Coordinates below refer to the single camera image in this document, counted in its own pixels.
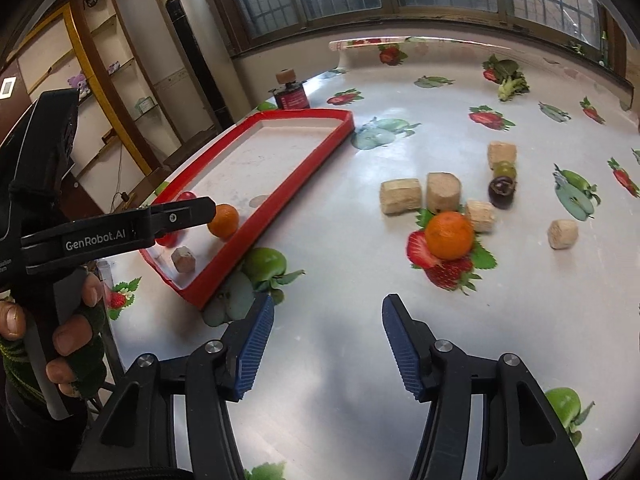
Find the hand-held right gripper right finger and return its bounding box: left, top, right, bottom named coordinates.
left=381, top=294, right=588, bottom=480

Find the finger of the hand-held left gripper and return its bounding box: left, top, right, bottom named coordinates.
left=145, top=196, right=217, bottom=248

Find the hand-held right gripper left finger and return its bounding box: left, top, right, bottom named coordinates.
left=75, top=292, right=276, bottom=480

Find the small orange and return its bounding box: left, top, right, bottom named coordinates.
left=207, top=203, right=241, bottom=240

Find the cork piece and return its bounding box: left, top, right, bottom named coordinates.
left=379, top=176, right=422, bottom=216
left=547, top=219, right=579, bottom=250
left=487, top=141, right=518, bottom=168
left=170, top=245, right=196, bottom=274
left=425, top=172, right=462, bottom=213
left=465, top=200, right=496, bottom=233

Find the large orange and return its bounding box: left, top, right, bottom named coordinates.
left=424, top=211, right=475, bottom=261

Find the red rimmed white tray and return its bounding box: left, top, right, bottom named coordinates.
left=139, top=108, right=355, bottom=309

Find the dark purple plum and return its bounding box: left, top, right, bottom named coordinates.
left=488, top=176, right=518, bottom=210

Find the person's left forearm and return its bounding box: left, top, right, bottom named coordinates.
left=0, top=340, right=101, bottom=466

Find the person's left hand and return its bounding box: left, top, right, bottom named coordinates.
left=0, top=272, right=108, bottom=401

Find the purple plush toy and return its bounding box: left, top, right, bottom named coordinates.
left=67, top=72, right=91, bottom=98

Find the yellow framed wooden shelf unit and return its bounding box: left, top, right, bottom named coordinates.
left=10, top=0, right=236, bottom=186

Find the fruit printed tablecloth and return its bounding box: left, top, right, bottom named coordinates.
left=97, top=37, right=640, bottom=480

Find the dark jar with cork lid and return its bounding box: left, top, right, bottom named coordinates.
left=274, top=68, right=307, bottom=111

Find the white tower air conditioner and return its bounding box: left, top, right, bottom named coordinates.
left=154, top=0, right=251, bottom=128

